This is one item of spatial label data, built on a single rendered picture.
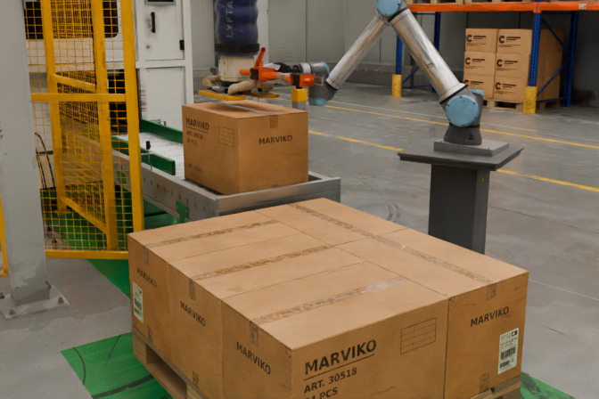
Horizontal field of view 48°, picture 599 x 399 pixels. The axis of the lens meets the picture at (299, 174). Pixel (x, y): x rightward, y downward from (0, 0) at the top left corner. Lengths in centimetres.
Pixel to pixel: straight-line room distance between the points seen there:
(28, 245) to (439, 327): 211
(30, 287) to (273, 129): 143
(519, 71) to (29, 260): 855
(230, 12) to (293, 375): 199
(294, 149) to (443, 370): 146
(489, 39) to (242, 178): 833
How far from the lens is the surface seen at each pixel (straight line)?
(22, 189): 348
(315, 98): 340
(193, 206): 330
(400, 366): 216
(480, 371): 247
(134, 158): 368
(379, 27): 345
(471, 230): 347
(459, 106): 322
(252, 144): 319
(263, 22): 638
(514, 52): 1090
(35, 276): 362
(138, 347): 297
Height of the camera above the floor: 140
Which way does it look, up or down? 13 degrees down
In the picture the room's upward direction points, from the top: straight up
